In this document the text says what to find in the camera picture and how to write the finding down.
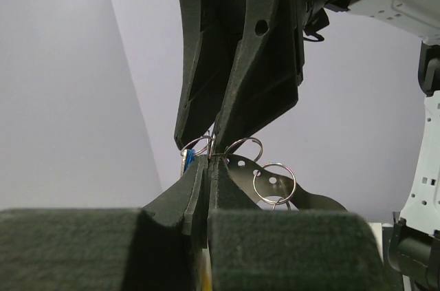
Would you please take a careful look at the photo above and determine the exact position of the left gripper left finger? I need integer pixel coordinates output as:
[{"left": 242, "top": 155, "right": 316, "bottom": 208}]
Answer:
[{"left": 1, "top": 157, "right": 208, "bottom": 290}]

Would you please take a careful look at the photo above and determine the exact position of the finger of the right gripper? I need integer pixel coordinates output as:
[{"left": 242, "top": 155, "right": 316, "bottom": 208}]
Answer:
[{"left": 174, "top": 0, "right": 245, "bottom": 149}]

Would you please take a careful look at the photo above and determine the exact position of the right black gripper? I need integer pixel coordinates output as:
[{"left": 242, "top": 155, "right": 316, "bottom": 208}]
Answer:
[{"left": 214, "top": 0, "right": 361, "bottom": 153}]

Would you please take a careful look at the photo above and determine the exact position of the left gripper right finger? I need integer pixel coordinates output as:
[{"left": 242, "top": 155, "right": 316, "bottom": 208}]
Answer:
[{"left": 208, "top": 158, "right": 389, "bottom": 290}]

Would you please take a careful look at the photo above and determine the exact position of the steel key organizer plate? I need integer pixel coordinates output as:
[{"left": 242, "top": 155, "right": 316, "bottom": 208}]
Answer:
[{"left": 226, "top": 155, "right": 345, "bottom": 211}]

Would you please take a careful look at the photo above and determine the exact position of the blue tag key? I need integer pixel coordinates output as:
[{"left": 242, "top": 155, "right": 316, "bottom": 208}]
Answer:
[{"left": 180, "top": 148, "right": 196, "bottom": 176}]

